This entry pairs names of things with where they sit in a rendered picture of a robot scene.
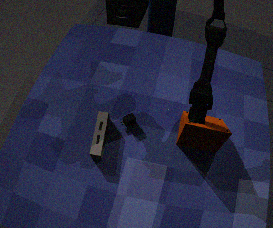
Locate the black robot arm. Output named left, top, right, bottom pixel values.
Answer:
left=188, top=0, right=227, bottom=125

